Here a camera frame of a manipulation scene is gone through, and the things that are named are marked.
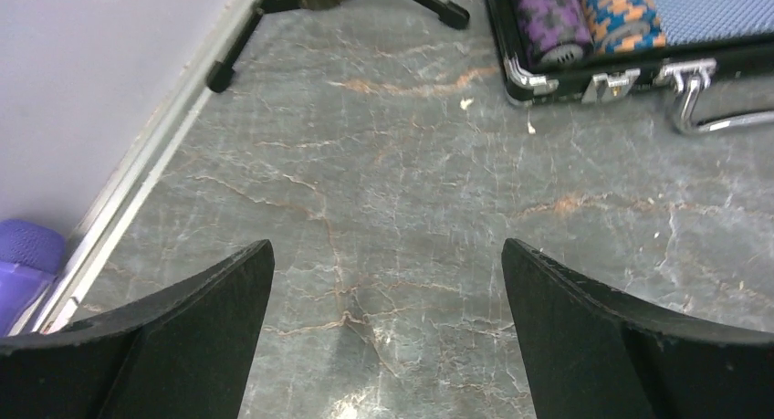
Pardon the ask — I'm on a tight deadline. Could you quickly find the black poker chip case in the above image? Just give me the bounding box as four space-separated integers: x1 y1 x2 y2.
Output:
486 0 773 135

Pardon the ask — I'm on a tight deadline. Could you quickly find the purple cylinder object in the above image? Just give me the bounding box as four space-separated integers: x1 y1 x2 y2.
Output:
1 219 66 337

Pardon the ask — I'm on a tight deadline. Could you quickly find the black microphone on tripod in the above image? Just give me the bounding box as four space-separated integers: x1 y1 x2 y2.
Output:
205 0 470 93

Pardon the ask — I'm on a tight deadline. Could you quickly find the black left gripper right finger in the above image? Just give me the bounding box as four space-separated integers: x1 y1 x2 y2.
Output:
501 238 773 418

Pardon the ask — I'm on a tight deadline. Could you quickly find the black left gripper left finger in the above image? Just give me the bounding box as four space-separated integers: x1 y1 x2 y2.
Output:
1 240 275 419

